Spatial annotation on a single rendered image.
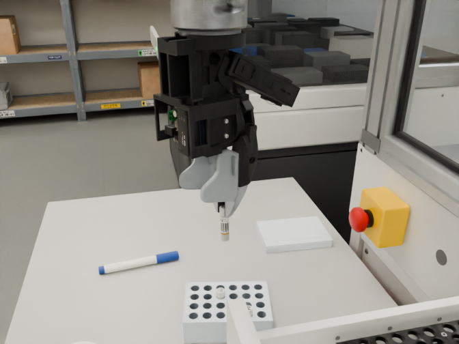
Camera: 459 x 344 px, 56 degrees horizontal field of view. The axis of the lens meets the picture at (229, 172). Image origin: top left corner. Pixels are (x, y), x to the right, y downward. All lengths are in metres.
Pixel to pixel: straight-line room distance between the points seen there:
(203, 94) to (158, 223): 0.50
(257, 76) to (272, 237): 0.42
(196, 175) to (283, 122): 0.64
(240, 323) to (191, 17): 0.29
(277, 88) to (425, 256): 0.35
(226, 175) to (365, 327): 0.22
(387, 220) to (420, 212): 0.05
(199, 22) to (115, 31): 3.97
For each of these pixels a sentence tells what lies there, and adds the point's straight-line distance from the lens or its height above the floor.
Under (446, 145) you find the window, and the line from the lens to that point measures 0.66.
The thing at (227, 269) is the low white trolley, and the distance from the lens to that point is 0.77.
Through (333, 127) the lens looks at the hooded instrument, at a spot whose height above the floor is 0.85.
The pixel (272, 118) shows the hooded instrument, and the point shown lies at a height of 0.89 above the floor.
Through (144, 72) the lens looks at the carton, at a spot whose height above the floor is 0.39.
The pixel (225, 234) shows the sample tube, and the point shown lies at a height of 0.94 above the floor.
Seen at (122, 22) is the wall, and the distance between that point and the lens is 4.38.
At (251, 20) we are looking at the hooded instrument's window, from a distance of 1.06.
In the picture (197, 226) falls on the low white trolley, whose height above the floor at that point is 0.76.
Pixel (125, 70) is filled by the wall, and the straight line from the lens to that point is 4.45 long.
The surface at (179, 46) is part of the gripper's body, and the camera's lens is 0.42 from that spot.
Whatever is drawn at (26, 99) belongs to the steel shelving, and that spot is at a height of 0.14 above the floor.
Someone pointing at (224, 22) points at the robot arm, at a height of 1.19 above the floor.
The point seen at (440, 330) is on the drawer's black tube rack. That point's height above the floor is 0.90.
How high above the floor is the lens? 1.24
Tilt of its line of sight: 25 degrees down
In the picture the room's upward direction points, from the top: straight up
